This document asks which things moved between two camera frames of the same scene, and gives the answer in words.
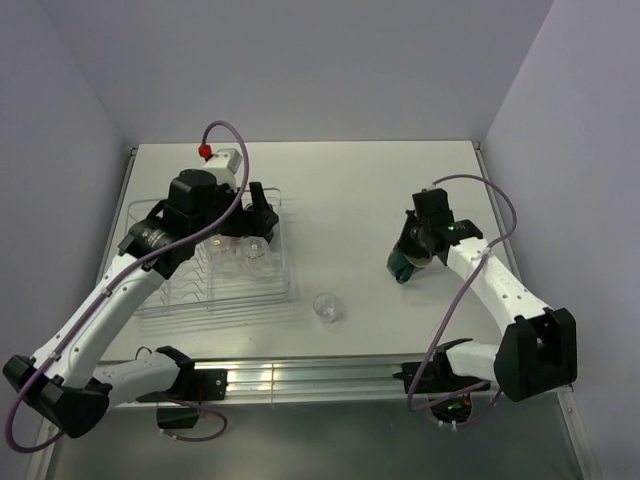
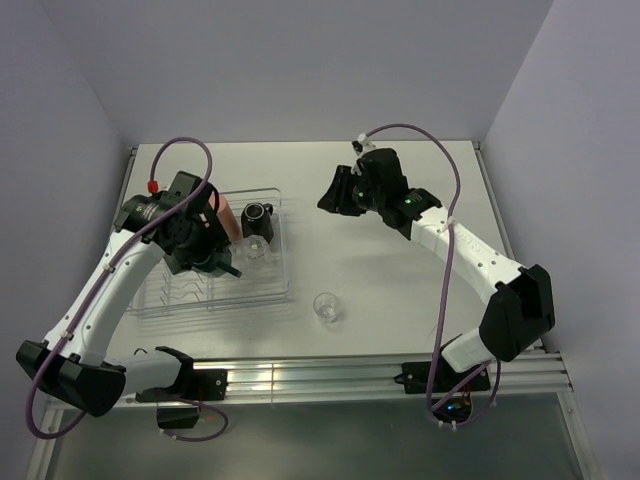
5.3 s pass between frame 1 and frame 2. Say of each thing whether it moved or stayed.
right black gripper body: moved
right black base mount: stayed
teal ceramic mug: moved
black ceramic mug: stayed
